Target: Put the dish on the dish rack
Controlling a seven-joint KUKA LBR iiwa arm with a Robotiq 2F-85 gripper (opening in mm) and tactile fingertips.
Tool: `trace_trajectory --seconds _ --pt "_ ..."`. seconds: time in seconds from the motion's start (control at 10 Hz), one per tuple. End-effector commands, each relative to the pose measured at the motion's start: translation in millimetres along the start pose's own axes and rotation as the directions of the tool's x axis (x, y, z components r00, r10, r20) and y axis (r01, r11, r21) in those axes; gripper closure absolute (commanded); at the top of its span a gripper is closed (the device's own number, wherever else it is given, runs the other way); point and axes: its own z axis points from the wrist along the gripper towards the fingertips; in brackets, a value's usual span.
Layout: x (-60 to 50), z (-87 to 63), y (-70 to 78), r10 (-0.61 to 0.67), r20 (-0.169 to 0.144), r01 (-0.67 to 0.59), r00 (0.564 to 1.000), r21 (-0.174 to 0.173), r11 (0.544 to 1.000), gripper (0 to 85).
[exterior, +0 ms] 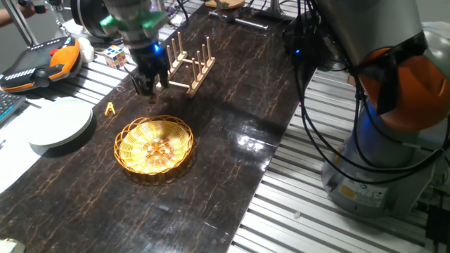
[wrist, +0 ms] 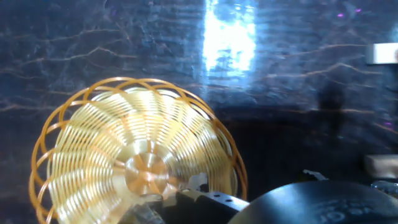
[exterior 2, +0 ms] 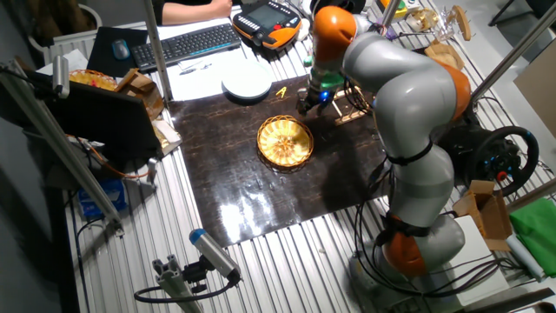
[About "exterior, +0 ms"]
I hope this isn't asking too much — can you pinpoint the black clamp with metal screw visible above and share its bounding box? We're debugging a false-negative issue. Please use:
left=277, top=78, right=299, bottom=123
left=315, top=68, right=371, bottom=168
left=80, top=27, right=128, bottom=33
left=208, top=0, right=295, bottom=32

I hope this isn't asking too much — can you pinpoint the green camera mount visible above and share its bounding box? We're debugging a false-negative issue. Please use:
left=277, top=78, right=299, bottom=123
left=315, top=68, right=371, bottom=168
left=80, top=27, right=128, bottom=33
left=99, top=8, right=169, bottom=38

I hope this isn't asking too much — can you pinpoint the orange black teach pendant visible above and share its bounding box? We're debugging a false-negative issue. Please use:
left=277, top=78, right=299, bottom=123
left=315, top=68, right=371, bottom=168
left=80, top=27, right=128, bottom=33
left=0, top=36, right=82, bottom=94

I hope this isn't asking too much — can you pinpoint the white round plate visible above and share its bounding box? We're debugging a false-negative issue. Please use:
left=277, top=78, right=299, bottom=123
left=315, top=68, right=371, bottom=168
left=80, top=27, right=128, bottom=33
left=27, top=98, right=94, bottom=149

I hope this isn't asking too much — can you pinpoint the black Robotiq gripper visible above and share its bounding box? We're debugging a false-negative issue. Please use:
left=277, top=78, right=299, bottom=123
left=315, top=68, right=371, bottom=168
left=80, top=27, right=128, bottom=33
left=130, top=41, right=170, bottom=104

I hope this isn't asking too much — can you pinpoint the Rubik's cube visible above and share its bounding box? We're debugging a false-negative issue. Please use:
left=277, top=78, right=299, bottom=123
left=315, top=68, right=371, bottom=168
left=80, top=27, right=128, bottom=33
left=102, top=44, right=128, bottom=70

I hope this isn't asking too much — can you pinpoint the wooden board with circle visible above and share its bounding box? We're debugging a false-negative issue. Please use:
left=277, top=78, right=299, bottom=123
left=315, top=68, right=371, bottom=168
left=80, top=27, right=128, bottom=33
left=205, top=0, right=245, bottom=10

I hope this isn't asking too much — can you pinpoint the person's hand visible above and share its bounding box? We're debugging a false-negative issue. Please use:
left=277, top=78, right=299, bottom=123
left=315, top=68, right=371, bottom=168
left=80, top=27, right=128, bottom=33
left=20, top=4, right=38, bottom=18

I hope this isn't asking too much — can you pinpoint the grey metal stand leg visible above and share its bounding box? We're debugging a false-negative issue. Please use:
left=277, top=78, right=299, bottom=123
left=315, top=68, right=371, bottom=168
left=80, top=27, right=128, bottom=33
left=1, top=0, right=40, bottom=47

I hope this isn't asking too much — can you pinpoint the woven yellow wicker basket dish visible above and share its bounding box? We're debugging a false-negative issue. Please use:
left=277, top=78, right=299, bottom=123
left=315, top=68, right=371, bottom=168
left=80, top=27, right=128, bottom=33
left=113, top=115, right=195, bottom=176

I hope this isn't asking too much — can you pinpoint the white rounded object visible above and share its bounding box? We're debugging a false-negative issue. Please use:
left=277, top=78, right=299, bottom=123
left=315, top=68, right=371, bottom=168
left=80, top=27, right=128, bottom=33
left=77, top=37, right=96, bottom=64

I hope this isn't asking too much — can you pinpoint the computer keyboard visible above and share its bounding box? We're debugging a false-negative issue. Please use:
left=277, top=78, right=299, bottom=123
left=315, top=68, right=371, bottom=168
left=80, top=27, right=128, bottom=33
left=0, top=91, right=27, bottom=124

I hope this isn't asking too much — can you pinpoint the wooden peg dish rack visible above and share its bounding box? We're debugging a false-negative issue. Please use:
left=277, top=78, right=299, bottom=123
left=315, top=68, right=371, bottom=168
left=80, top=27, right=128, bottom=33
left=156, top=31, right=217, bottom=98

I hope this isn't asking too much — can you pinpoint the black device with blue light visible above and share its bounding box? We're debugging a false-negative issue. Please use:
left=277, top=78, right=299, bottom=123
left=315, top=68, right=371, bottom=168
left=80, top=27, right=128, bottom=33
left=282, top=12, right=319, bottom=68

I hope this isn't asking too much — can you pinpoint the white cloth piece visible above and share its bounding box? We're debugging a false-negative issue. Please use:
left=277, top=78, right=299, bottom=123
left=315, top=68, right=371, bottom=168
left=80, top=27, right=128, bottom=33
left=0, top=238, right=27, bottom=253

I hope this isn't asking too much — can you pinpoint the person's forearm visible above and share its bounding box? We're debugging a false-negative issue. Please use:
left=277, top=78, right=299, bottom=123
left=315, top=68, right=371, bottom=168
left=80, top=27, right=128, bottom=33
left=0, top=6, right=28, bottom=29

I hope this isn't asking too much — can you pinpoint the white paper sheet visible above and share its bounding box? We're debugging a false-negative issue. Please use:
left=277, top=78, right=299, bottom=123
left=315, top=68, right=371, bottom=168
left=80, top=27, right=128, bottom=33
left=0, top=101, right=49, bottom=195

